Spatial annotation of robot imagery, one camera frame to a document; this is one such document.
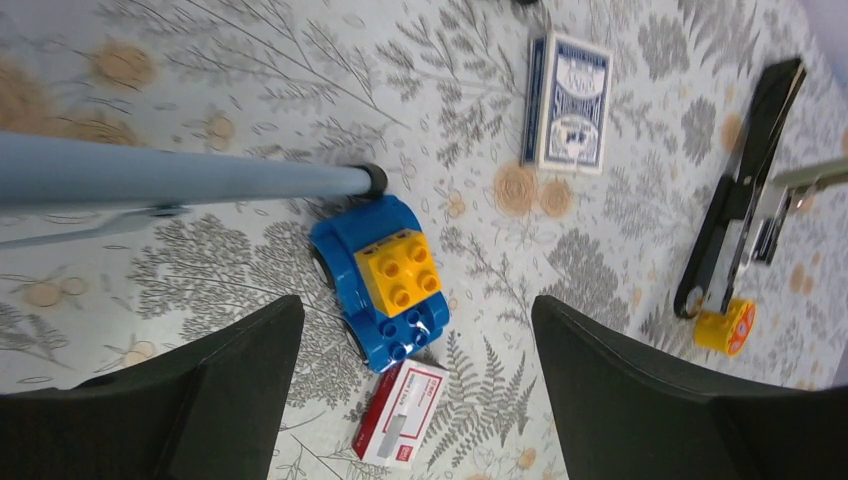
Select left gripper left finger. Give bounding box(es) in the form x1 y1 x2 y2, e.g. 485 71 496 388
1 295 305 479

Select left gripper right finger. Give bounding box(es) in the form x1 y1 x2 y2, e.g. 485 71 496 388
531 296 847 479

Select white beige stapler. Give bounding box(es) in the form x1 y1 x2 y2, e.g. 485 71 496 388
703 156 847 314

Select yellow butterfly toy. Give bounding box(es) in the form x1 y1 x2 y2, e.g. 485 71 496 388
693 298 757 357

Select blue yellow toy car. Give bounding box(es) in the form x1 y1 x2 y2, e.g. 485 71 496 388
309 195 451 373

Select floral table mat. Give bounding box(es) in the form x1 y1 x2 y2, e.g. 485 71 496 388
1 1 847 479

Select light blue stand legs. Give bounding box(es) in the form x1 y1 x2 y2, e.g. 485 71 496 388
1 132 388 249

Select blue playing card box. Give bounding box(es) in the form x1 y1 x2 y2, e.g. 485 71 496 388
521 30 613 175

